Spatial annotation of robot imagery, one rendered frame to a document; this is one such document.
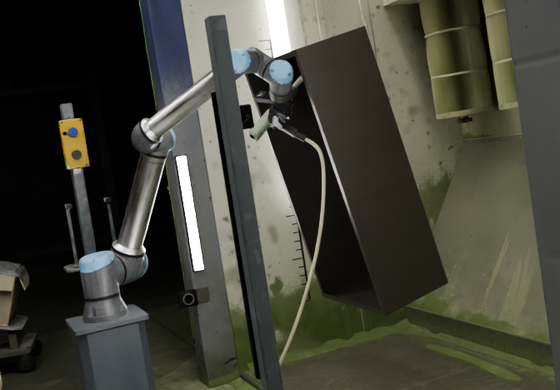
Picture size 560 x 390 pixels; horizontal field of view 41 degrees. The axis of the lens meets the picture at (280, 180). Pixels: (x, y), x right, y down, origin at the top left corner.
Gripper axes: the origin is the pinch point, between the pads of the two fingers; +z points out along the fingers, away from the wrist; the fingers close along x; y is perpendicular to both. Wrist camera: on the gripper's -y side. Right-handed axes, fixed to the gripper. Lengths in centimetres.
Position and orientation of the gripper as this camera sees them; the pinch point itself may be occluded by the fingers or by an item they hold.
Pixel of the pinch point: (274, 122)
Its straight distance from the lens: 319.3
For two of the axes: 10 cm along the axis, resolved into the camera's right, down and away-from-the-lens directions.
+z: -0.3, 5.2, 8.6
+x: 5.4, -7.1, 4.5
